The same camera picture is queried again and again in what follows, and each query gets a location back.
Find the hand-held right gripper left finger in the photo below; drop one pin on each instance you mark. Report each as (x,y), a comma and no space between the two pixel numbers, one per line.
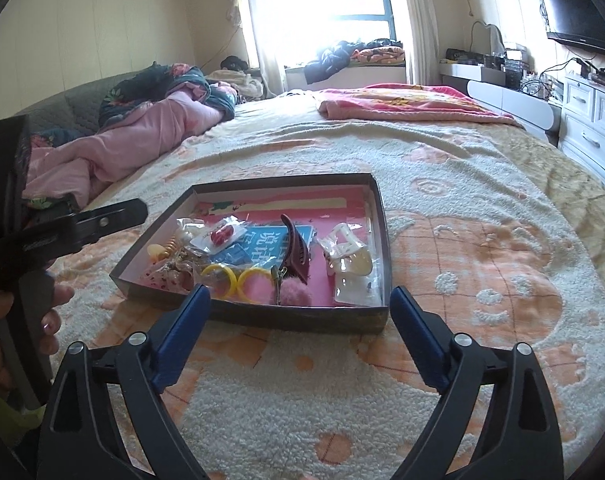
(182,330)

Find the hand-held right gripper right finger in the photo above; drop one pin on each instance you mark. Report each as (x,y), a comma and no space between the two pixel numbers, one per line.
(417,335)

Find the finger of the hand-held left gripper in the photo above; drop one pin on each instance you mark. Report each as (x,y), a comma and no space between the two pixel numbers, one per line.
(7,170)
(107,220)

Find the orange claw hair clip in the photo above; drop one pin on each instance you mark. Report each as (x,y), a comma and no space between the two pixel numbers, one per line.
(170,249)

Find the small clear plastic packet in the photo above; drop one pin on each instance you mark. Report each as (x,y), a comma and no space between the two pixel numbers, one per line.
(190,232)

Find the white claw clip clear packet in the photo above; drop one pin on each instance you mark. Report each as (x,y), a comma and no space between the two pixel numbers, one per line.
(352,260)

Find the grey cardboard box pink inside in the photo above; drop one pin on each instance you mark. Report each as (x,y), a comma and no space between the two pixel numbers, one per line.
(282,320)

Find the pink pompom hair clip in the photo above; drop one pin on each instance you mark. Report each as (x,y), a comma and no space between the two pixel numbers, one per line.
(292,294)

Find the maroon hair clip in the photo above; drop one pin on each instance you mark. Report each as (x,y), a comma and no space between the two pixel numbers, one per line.
(295,255)

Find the person's left hand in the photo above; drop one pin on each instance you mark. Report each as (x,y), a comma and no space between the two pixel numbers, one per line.
(52,320)

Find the pink dotted bow hair clip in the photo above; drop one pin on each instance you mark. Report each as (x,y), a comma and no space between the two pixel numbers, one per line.
(167,277)

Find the pink floral quilt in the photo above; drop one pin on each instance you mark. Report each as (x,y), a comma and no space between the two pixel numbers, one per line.
(147,125)

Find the cream cloth pile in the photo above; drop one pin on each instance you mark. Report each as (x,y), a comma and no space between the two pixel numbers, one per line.
(237,85)

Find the cream curtain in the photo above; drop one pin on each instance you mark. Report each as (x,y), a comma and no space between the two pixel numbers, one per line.
(265,50)
(417,25)

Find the pink red blanket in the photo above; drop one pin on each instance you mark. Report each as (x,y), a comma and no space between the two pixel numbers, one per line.
(412,102)

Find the white grey vanity desk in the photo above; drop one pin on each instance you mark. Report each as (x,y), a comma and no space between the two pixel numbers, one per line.
(502,97)

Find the dark jacket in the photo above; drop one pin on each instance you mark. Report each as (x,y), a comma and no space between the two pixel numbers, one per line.
(327,62)

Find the white drawer dresser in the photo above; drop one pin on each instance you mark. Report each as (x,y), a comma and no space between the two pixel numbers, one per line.
(589,125)

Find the orange floral cloth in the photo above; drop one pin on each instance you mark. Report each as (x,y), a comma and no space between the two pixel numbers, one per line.
(380,53)

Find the white vanity mirror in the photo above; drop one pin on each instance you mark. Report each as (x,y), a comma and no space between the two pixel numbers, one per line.
(484,40)

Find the window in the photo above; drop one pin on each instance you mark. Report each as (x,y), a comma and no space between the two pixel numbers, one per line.
(322,0)

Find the black flat television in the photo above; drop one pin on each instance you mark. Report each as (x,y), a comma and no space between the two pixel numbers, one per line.
(579,15)

